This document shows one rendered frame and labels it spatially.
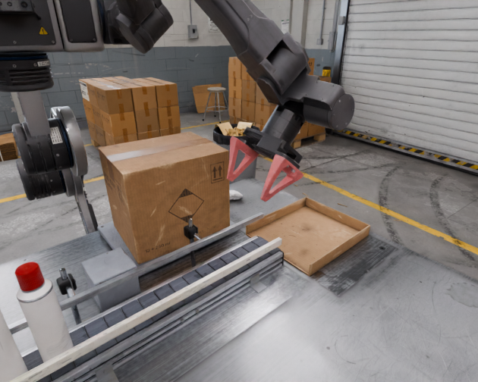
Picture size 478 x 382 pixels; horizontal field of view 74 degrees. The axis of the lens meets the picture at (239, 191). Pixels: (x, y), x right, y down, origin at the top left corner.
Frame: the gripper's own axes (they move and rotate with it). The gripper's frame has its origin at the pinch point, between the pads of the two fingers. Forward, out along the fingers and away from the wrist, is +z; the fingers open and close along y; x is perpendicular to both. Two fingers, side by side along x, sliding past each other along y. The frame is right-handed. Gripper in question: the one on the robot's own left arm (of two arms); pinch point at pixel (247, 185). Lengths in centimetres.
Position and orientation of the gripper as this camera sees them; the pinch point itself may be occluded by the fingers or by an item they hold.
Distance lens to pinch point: 56.6
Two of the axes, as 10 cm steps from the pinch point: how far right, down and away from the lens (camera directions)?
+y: 6.0, 3.7, -7.1
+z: -5.1, 8.6, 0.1
